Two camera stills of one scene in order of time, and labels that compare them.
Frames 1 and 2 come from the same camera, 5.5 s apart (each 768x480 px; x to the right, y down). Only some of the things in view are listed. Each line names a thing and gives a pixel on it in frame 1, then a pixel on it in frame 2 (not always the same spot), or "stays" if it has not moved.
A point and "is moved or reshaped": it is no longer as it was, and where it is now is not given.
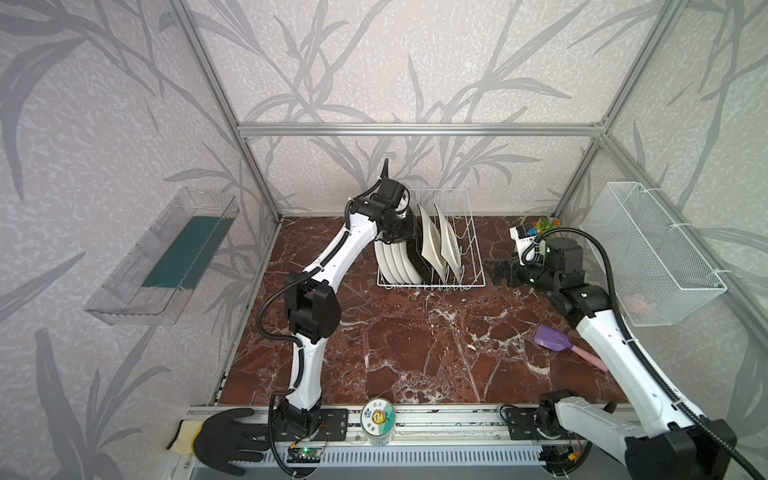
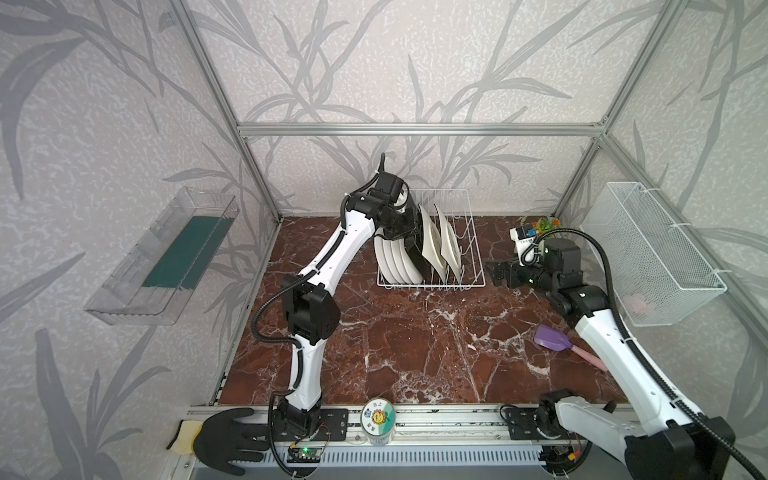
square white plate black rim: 432,243 stays
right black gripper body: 511,270 stays
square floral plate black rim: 415,250 is moved or reshaped
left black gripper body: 396,227 stays
